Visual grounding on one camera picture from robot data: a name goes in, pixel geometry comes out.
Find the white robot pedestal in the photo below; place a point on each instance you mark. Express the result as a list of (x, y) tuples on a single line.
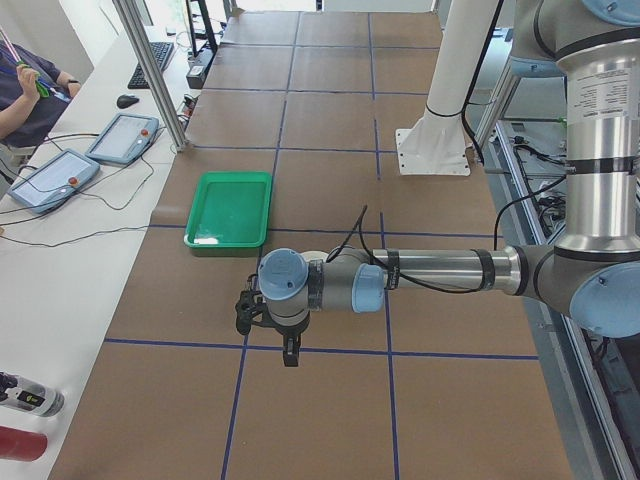
[(436, 145)]

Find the seated person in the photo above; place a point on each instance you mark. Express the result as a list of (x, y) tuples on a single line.
[(34, 95)]

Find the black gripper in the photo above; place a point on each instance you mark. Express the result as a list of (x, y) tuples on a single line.
[(289, 330)]

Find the aluminium frame post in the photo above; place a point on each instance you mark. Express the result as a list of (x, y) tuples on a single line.
[(135, 30)]

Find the brown paper table cover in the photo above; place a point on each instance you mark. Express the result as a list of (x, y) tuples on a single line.
[(433, 386)]

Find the teach pendant tablet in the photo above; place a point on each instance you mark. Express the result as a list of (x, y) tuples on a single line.
[(54, 182), (124, 139)]

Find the near teach pendant tablet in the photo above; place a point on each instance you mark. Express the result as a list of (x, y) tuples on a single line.
[(54, 182)]

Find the black computer mouse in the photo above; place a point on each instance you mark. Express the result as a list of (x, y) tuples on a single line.
[(126, 100)]

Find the green plastic tray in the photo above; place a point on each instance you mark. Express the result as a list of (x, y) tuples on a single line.
[(229, 212)]

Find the far teach pendant tablet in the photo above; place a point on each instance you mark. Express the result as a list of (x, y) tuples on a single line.
[(124, 139)]

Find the red cylinder bottle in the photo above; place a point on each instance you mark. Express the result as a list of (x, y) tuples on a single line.
[(20, 445)]

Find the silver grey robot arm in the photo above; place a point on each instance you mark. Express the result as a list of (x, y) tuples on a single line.
[(590, 274)]

